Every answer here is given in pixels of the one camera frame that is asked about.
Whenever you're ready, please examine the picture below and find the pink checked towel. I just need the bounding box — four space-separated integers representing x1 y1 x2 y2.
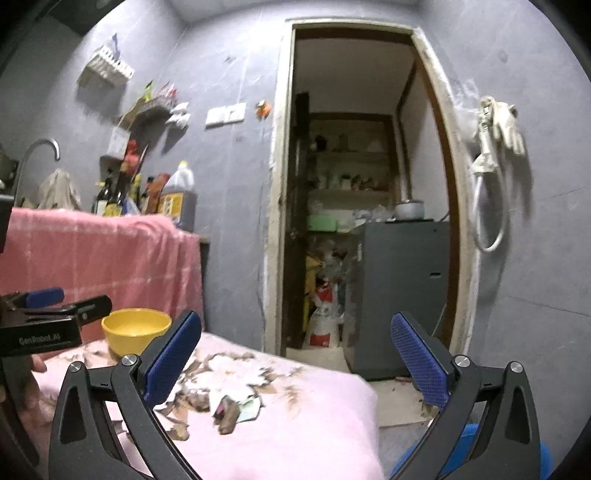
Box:
17 208 204 343

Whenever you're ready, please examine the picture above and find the blue plastic bin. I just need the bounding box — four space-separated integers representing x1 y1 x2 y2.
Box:
389 423 552 480

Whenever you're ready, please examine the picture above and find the red white sack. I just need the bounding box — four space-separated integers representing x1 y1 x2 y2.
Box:
304 282 341 348

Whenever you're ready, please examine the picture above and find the white rubber glove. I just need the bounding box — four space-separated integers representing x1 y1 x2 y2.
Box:
479 96 526 156

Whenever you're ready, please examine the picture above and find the left hand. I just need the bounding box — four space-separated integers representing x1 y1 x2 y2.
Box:
1 354 47 466

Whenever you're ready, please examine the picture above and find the white wall switch plate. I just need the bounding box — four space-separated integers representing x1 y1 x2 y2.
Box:
205 102 246 129

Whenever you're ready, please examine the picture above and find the chrome kitchen faucet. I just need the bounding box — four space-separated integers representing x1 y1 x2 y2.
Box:
14 137 61 207

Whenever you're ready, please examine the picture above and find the pink floral tablecloth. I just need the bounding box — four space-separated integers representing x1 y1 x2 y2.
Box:
32 331 386 480

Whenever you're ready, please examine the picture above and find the dark grey refrigerator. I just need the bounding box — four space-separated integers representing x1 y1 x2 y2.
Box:
342 220 450 381

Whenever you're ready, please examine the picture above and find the dark sauce bottle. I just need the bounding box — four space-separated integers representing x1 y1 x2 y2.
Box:
103 170 129 217

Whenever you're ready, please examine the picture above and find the white wall rack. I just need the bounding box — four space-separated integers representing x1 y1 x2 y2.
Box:
77 44 135 86

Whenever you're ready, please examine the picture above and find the white hose loop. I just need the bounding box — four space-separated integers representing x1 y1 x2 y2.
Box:
469 138 509 254

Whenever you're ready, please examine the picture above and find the yellow plastic bowl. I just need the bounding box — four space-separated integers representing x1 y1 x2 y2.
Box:
101 308 172 357

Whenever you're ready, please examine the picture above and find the beige rag at sink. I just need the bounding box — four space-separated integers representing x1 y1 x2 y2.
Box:
37 169 81 211

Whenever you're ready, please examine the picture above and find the large cooking oil jug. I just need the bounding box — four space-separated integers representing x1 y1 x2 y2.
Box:
157 161 197 232

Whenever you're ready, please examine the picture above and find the metal pot on refrigerator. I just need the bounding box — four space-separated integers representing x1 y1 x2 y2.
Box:
394 199 425 221

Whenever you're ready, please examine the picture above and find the green plastic container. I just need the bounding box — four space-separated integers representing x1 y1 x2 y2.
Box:
308 214 338 232

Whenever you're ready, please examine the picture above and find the wall corner shelf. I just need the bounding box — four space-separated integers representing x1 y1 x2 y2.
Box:
118 96 176 130

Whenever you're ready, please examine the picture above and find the orange wall hook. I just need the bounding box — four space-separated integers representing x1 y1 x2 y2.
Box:
256 100 273 120

